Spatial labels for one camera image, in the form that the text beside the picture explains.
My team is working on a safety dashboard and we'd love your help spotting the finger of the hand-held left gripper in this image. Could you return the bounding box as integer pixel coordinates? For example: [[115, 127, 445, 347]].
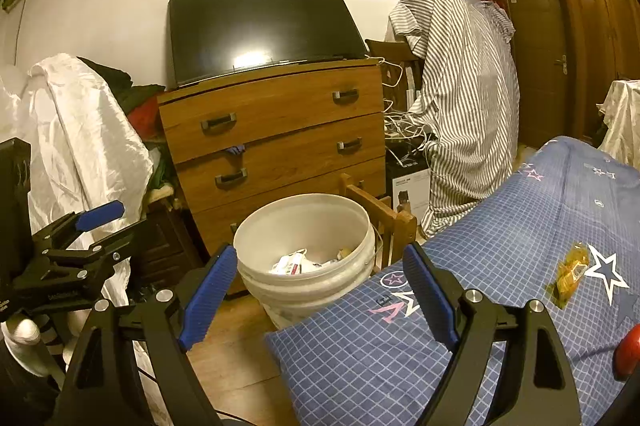
[[31, 200, 126, 252], [45, 220, 148, 268]]

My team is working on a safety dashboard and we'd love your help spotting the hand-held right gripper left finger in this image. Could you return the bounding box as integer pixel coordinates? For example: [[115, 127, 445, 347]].
[[52, 244, 239, 426]]

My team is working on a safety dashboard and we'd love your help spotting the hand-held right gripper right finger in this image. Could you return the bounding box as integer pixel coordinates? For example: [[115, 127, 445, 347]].
[[401, 242, 583, 426]]

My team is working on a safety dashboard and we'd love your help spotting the torn white paper wrapper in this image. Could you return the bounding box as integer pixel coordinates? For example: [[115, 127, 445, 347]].
[[270, 250, 313, 277]]

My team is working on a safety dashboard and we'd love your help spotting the white plastic bucket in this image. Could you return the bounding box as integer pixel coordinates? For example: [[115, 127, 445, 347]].
[[232, 192, 377, 332]]

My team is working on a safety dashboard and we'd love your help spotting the person's left hand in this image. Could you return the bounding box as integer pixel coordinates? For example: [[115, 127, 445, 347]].
[[0, 312, 66, 378]]

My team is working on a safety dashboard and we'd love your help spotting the dark wooden nightstand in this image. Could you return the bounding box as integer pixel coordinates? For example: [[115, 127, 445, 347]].
[[132, 200, 213, 304]]

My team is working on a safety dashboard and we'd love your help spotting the white crumpled sheet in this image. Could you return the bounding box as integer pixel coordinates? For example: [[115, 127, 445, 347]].
[[0, 53, 154, 307]]

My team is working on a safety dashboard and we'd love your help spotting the small light wooden chair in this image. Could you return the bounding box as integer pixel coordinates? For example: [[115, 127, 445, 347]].
[[339, 173, 419, 269]]

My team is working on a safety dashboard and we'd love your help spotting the white printed carton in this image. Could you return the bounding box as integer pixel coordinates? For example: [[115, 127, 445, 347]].
[[390, 166, 434, 213]]

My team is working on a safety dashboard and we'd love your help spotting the blue checked star blanket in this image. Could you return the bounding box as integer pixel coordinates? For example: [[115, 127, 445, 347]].
[[265, 135, 640, 426]]

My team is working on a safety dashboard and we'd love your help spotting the yellow snack packet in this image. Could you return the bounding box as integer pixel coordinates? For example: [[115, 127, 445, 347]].
[[547, 243, 593, 307]]

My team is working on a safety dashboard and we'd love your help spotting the black box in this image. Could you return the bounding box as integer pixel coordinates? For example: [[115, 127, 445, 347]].
[[386, 141, 431, 173]]

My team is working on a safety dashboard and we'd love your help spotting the wooden dresser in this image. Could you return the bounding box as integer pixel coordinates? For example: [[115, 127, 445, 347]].
[[157, 58, 387, 294]]

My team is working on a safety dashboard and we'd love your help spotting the striped grey cloth cover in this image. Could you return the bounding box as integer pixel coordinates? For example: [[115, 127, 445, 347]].
[[389, 0, 521, 239]]

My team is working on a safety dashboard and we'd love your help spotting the dark wooden chair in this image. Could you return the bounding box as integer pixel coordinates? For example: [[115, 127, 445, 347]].
[[365, 38, 427, 107]]

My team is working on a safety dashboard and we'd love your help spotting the black flat television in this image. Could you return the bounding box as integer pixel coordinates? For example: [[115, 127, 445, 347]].
[[167, 0, 368, 88]]

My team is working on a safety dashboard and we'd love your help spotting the brown wooden door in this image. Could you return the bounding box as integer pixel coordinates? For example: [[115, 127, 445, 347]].
[[481, 0, 574, 143]]

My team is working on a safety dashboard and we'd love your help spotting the dark wooden wardrobe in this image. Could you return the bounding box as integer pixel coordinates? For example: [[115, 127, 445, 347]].
[[540, 0, 640, 144]]

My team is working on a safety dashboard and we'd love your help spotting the black cable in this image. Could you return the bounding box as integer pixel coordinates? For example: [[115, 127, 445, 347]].
[[132, 363, 251, 426]]

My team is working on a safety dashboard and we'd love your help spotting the tangle of white cables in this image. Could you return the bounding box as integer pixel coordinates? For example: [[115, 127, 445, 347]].
[[367, 56, 442, 153]]

